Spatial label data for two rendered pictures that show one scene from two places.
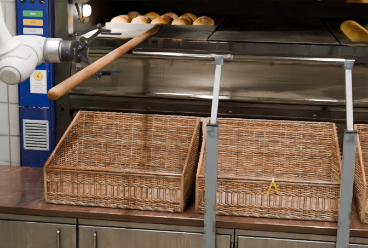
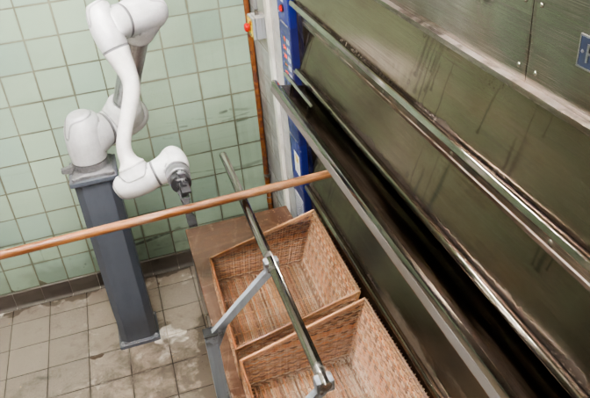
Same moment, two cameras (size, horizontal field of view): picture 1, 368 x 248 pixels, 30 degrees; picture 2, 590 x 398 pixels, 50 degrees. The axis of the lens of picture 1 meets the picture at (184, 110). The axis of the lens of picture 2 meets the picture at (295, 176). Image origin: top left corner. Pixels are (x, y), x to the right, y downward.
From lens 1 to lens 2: 2.78 m
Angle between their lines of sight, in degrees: 65
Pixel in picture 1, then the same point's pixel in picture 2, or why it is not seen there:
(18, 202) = (207, 271)
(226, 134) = (369, 329)
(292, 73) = (427, 319)
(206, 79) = (372, 255)
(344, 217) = not seen: outside the picture
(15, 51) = (122, 173)
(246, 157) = (373, 369)
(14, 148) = not seen: hidden behind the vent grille
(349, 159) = not seen: outside the picture
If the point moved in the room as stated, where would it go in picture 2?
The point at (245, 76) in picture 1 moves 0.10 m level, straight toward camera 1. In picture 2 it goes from (394, 281) to (365, 290)
